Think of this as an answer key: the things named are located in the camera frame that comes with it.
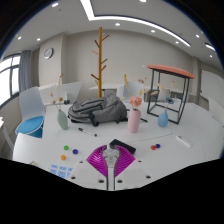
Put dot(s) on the round wall clock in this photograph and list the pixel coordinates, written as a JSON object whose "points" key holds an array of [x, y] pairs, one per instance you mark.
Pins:
{"points": [[48, 53]]}

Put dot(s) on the long ceiling light strip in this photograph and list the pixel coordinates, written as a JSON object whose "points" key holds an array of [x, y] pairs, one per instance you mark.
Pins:
{"points": [[140, 20]]}

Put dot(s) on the grey curtain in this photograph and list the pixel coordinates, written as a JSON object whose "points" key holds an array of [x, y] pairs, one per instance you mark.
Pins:
{"points": [[25, 71]]}

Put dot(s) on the red round magnet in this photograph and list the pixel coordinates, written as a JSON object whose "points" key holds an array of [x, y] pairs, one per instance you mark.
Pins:
{"points": [[153, 147]]}

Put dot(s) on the grey backpack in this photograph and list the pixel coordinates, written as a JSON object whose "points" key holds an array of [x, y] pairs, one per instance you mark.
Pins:
{"points": [[98, 110]]}

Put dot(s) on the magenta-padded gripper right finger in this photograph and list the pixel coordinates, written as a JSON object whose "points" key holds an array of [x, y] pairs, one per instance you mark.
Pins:
{"points": [[125, 161]]}

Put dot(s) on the pink vase with flowers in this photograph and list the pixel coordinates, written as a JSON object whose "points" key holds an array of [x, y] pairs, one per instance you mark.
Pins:
{"points": [[134, 121]]}

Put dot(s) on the black-framed orange-topped side table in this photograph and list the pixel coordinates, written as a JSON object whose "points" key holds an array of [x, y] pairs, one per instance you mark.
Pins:
{"points": [[171, 70]]}

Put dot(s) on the plain white chair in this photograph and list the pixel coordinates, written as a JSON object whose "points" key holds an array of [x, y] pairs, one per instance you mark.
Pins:
{"points": [[131, 89]]}

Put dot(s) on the blue vase with dried stems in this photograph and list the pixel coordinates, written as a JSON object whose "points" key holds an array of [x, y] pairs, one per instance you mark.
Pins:
{"points": [[163, 120]]}

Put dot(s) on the round ceiling spotlights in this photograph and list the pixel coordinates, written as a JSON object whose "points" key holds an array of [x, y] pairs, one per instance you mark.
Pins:
{"points": [[117, 24]]}

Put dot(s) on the wooden coat rack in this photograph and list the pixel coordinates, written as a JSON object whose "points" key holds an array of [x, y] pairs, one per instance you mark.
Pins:
{"points": [[99, 60]]}

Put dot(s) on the green vase with dried flowers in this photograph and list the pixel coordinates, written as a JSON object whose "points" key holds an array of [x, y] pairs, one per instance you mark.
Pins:
{"points": [[62, 120]]}

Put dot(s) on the window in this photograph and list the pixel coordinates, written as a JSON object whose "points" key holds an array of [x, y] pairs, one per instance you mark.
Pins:
{"points": [[6, 80]]}

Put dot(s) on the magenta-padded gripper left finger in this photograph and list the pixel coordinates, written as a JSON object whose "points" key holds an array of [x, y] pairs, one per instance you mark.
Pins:
{"points": [[95, 161]]}

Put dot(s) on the white remote control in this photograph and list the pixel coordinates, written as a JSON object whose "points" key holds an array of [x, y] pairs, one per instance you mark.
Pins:
{"points": [[33, 163]]}

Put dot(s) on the orange round magnet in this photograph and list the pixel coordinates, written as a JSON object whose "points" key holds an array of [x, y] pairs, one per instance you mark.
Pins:
{"points": [[63, 157]]}

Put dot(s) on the small blue round magnet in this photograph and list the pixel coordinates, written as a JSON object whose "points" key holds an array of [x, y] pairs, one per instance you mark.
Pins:
{"points": [[158, 145]]}

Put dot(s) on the large blue round magnet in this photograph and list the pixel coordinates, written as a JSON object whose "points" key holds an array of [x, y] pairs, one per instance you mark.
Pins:
{"points": [[75, 151]]}

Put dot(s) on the white chair with blue cushion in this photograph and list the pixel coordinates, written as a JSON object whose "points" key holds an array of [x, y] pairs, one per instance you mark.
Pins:
{"points": [[31, 105]]}

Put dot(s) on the transparent charger block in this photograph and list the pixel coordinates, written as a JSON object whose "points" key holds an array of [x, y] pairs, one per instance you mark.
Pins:
{"points": [[110, 156]]}

